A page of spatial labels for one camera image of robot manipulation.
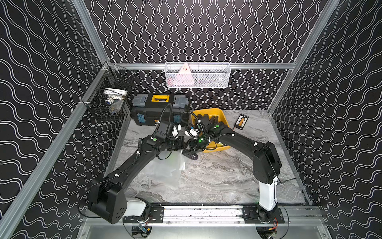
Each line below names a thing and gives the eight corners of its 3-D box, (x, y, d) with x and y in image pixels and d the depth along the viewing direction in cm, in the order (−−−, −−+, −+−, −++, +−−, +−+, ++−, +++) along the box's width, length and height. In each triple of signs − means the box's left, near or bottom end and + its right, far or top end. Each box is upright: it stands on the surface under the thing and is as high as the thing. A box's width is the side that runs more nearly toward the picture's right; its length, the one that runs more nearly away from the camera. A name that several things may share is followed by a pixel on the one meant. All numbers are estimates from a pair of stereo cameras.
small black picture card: (233, 126, 113) (233, 124, 112) (240, 114, 121) (240, 113, 119) (242, 130, 111) (243, 128, 109) (248, 118, 119) (249, 116, 117)
